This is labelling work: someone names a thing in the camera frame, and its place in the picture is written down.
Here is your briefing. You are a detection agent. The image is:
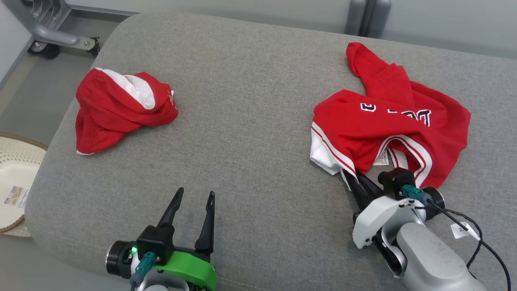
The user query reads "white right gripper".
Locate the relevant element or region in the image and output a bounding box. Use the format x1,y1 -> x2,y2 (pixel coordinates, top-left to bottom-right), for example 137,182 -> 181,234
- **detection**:
347,172 -> 425,249

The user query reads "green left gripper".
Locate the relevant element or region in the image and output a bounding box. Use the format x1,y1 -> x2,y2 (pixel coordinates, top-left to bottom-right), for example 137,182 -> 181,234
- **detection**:
139,187 -> 218,291

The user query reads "red basketball jersey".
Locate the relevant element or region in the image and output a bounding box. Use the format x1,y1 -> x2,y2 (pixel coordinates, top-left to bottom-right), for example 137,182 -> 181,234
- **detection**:
310,42 -> 471,190

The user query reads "red shorts white stripe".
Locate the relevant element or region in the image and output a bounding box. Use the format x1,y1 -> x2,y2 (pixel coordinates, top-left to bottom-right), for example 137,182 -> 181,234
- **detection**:
75,67 -> 179,155

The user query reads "grey fabric sofa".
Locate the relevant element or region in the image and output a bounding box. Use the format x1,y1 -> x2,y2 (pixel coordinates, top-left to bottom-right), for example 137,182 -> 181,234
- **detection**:
24,12 -> 517,291

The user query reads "white woven laundry basket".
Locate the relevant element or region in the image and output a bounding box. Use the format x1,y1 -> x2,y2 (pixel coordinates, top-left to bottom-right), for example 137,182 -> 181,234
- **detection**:
0,133 -> 48,238

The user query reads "white cable label tag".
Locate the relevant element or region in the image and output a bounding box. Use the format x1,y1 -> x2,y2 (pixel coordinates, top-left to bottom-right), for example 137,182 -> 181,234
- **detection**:
451,222 -> 481,241

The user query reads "grey partition post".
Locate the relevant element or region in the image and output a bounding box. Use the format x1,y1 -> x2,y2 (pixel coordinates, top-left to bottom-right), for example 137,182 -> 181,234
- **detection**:
345,0 -> 392,39

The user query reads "grey wheeled frame leg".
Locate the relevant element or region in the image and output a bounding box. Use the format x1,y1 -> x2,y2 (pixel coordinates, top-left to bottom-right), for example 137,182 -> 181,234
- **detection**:
2,0 -> 101,59

